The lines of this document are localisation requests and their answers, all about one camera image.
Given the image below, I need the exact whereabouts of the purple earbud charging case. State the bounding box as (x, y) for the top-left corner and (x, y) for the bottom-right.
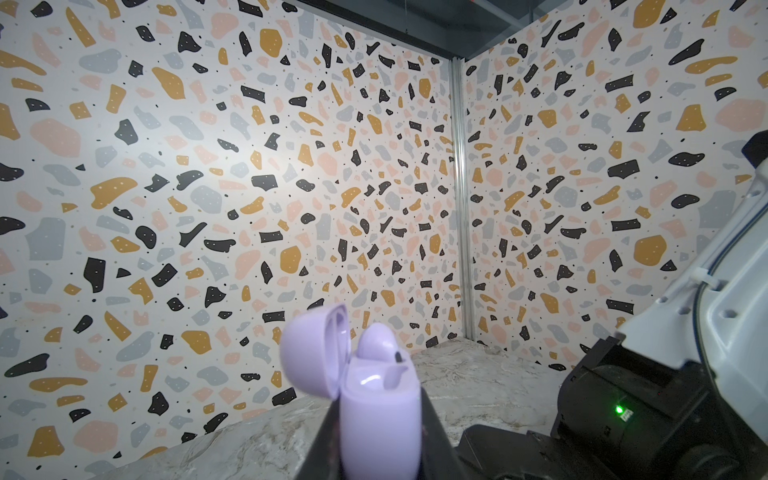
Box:
(280, 304), (422, 479)

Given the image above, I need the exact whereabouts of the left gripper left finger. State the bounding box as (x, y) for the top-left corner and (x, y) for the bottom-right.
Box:
(296, 400), (345, 480)

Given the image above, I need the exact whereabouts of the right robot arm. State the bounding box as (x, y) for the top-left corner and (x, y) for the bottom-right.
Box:
(457, 132), (767, 479)

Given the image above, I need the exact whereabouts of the purple earbud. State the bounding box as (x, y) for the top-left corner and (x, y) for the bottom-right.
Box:
(356, 323), (403, 363)

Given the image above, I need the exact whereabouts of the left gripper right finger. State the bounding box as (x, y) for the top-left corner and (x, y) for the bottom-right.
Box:
(418, 388), (466, 480)

